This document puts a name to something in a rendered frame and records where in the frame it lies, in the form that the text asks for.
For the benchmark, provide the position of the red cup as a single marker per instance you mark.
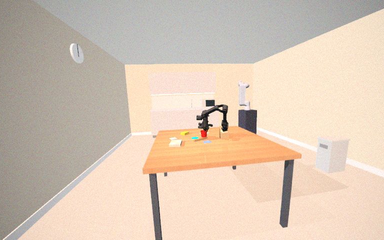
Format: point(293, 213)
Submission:
point(203, 133)

